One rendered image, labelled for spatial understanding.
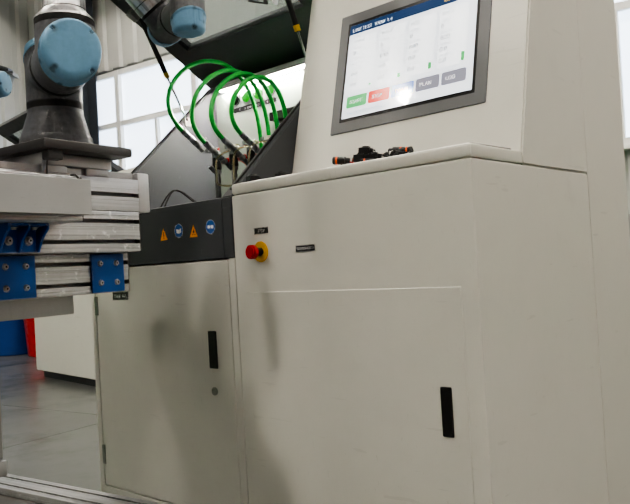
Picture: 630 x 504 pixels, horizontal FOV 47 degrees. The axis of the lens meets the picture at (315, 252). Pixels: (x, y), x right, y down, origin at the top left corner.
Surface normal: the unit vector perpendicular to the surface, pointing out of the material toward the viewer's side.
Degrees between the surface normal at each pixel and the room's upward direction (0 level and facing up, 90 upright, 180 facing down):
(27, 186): 90
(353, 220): 90
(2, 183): 90
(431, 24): 76
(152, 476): 90
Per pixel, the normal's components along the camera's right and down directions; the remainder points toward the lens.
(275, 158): 0.74, -0.06
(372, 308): -0.67, 0.03
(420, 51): -0.66, -0.22
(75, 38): 0.50, 0.09
